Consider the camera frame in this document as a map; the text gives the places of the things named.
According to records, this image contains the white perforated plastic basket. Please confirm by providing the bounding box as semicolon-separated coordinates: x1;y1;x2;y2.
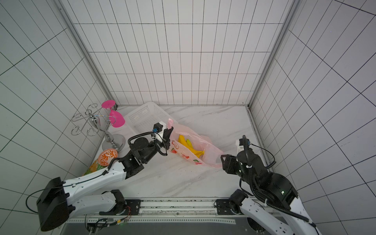
124;102;178;134

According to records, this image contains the yellow banana bunch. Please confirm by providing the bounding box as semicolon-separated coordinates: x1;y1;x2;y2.
178;135;205;158

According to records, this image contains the pink plastic bag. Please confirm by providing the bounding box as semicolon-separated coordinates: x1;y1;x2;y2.
167;119;224;168

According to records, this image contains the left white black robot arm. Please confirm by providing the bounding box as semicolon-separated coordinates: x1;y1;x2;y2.
36;122;173;232

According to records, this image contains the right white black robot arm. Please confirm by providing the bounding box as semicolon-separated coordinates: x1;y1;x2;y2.
221;146;320;235

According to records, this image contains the chrome hook stand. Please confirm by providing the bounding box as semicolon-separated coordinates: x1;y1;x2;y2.
70;103;126;152

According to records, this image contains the orange patterned round container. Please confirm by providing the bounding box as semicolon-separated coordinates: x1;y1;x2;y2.
98;148;118;167

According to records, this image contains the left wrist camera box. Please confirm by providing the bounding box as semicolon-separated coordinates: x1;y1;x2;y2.
152;122;166;139

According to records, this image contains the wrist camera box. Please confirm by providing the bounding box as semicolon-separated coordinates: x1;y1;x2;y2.
152;122;166;139
236;135;250;154

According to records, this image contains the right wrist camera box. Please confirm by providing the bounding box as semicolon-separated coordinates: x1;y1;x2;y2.
236;135;250;154

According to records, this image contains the aluminium mounting rail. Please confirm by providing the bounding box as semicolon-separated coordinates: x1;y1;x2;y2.
60;196;297;225

